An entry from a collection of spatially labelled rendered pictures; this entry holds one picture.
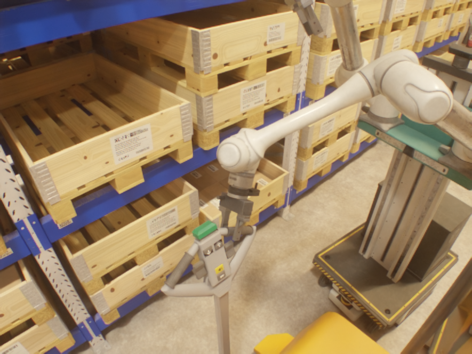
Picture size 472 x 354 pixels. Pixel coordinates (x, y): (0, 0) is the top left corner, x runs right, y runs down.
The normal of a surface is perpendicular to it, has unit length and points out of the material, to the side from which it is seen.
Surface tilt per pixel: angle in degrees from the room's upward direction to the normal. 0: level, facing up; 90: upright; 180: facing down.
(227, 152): 63
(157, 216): 90
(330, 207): 0
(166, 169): 90
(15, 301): 90
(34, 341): 90
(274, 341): 22
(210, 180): 0
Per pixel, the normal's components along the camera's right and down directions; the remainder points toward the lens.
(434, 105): 0.04, 0.58
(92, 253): 0.67, 0.46
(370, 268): 0.00, -0.78
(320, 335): -0.16, -0.87
